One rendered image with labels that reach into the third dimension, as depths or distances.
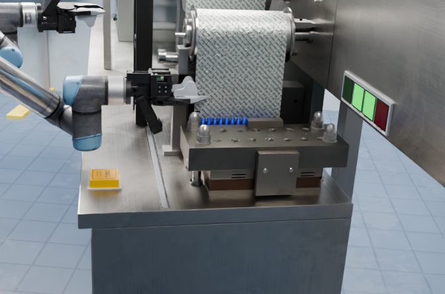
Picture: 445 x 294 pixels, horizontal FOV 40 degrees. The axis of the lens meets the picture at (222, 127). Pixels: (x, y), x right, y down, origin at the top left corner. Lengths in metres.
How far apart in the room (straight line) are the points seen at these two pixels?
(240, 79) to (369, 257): 1.71
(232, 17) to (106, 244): 0.64
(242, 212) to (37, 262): 1.65
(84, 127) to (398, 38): 0.79
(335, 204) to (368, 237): 1.79
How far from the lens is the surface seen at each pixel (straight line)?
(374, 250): 3.19
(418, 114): 1.16
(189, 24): 1.59
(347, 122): 1.89
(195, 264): 1.51
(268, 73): 1.62
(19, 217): 3.36
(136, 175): 1.59
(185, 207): 1.44
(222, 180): 1.49
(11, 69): 1.59
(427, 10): 1.15
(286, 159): 1.47
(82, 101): 1.55
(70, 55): 5.35
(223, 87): 1.60
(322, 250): 1.57
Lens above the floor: 1.56
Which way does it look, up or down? 20 degrees down
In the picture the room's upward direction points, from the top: 3 degrees clockwise
